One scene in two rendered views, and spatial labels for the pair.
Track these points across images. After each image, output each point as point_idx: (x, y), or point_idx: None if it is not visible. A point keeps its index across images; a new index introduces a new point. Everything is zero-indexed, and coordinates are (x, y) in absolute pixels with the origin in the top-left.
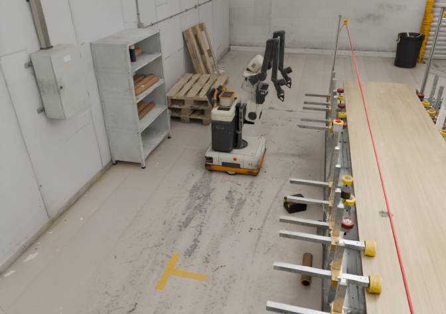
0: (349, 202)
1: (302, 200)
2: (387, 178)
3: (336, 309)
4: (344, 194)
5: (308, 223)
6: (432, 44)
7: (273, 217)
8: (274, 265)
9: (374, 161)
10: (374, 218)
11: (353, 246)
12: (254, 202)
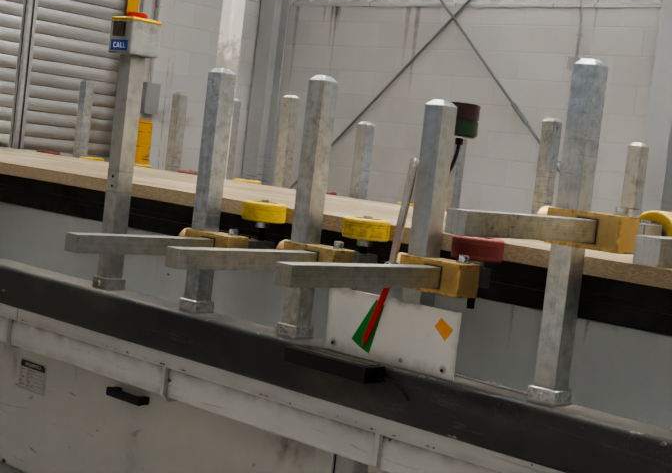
0: (384, 224)
1: (235, 254)
2: (339, 208)
3: None
4: (469, 115)
5: (384, 270)
6: (26, 10)
7: None
8: (663, 242)
9: (239, 194)
10: (503, 238)
11: (640, 233)
12: None
